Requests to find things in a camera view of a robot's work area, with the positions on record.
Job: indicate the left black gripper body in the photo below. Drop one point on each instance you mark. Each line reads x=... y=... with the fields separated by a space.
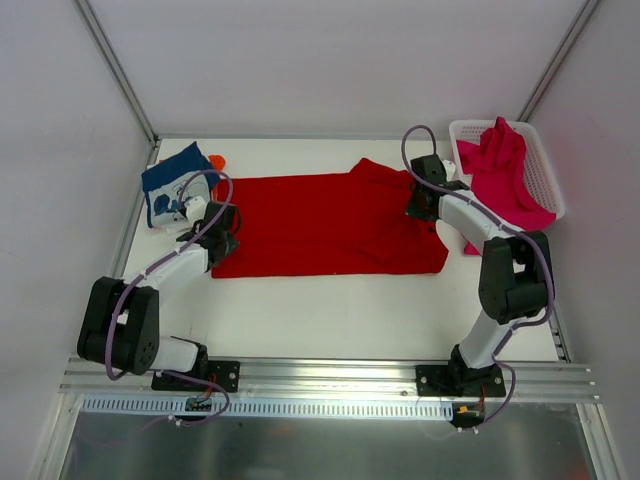
x=223 y=248

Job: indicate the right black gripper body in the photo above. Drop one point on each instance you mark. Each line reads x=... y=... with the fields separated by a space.
x=417 y=205

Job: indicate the red t shirt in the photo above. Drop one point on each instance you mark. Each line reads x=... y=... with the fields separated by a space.
x=330 y=224

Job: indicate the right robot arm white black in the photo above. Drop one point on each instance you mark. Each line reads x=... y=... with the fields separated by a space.
x=516 y=288

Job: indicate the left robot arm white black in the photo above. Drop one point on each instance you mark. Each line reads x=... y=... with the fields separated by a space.
x=121 y=326

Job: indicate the folded blue printed t shirt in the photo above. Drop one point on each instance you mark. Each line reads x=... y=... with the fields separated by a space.
x=164 y=185

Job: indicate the folded orange t shirt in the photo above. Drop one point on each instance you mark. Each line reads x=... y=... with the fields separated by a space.
x=218 y=162

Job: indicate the magenta pink t shirt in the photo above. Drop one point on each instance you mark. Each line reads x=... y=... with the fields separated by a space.
x=497 y=167

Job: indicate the white plastic basket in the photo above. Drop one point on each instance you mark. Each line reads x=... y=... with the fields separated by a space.
x=539 y=176

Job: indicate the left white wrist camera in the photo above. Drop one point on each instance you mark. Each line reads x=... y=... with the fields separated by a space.
x=194 y=209

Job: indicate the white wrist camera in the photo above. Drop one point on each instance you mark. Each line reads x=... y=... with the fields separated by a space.
x=450 y=169
x=194 y=209

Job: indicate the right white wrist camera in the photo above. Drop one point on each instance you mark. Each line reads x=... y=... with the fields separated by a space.
x=450 y=169

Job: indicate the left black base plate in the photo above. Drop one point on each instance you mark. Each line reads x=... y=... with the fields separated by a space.
x=224 y=373

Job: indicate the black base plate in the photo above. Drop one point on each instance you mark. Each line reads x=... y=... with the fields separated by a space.
x=442 y=380
x=224 y=373

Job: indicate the aluminium mounting rail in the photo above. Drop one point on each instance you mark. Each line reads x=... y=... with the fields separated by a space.
x=547 y=382

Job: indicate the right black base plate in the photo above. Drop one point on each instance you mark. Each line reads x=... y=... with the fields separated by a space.
x=442 y=380

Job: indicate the white slotted cable duct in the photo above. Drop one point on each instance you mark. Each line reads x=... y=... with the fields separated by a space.
x=263 y=407

